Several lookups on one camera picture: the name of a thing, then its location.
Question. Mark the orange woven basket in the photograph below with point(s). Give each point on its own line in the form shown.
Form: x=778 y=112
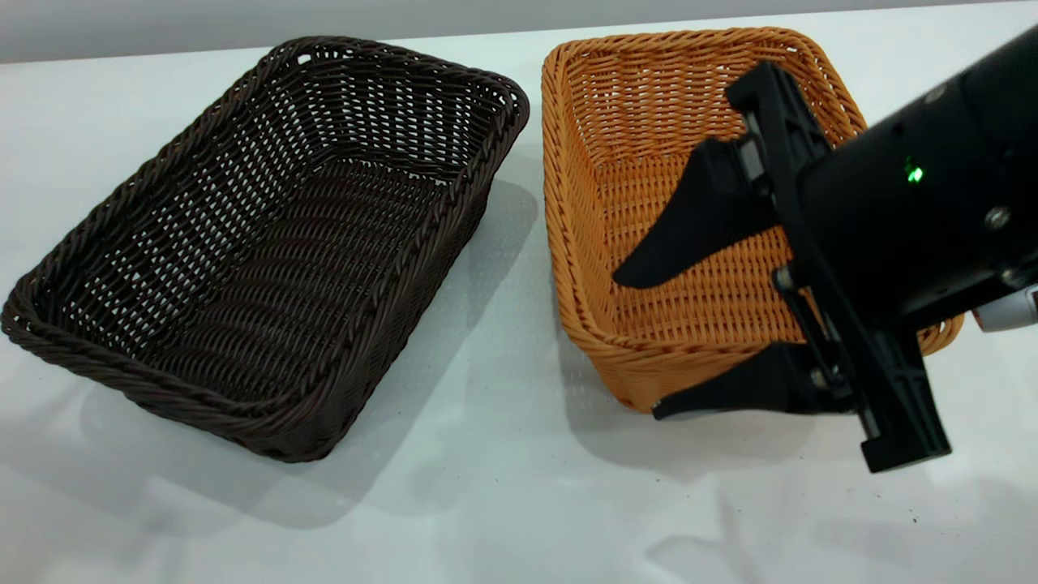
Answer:
x=649 y=97

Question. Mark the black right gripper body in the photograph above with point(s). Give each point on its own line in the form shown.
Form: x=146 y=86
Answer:
x=884 y=227

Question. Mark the black woven basket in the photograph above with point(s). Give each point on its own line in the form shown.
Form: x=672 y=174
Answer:
x=268 y=268

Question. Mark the white cylindrical container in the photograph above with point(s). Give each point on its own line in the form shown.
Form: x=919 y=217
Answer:
x=1014 y=312

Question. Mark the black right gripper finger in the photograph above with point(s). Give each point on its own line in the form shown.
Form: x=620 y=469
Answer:
x=762 y=385
x=705 y=211

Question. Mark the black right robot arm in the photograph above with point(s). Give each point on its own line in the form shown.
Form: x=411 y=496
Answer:
x=1014 y=97

